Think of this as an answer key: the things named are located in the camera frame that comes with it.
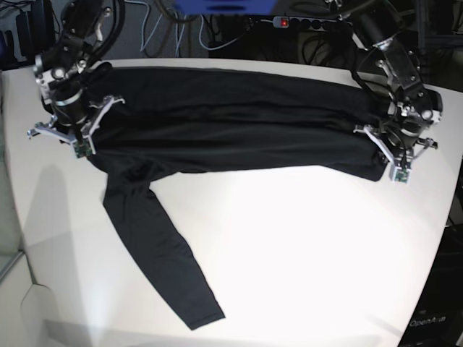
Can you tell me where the dark navy long-sleeve T-shirt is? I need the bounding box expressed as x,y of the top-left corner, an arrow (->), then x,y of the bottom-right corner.
86,68 -> 386,330

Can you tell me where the black power strip red switch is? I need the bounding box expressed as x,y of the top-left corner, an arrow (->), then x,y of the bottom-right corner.
270,16 -> 341,32

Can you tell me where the blue plastic bin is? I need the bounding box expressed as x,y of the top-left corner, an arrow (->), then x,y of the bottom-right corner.
174,0 -> 277,14

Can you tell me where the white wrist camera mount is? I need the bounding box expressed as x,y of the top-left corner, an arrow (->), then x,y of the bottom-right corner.
389,165 -> 412,184
72,137 -> 96,159

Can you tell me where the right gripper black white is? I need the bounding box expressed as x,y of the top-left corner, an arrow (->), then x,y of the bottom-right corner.
27,91 -> 125,145

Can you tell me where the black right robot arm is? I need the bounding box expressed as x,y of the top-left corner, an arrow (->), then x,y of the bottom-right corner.
27,1 -> 126,158

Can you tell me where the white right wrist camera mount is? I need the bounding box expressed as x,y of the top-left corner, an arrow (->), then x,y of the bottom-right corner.
72,137 -> 96,159

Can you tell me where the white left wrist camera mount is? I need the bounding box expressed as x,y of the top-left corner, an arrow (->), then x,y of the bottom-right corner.
389,165 -> 412,184

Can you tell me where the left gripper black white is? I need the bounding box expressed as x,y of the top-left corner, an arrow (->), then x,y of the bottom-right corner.
353,121 -> 438,170

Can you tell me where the black power adapter box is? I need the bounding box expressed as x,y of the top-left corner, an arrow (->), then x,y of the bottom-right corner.
16,1 -> 56,59

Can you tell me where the light blue cable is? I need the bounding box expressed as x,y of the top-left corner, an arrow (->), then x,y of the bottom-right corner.
140,0 -> 189,59

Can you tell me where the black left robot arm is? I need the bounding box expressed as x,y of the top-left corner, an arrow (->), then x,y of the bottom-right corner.
326,1 -> 443,174

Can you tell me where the black OpenArm labelled case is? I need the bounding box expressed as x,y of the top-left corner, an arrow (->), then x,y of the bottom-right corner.
399,225 -> 462,346

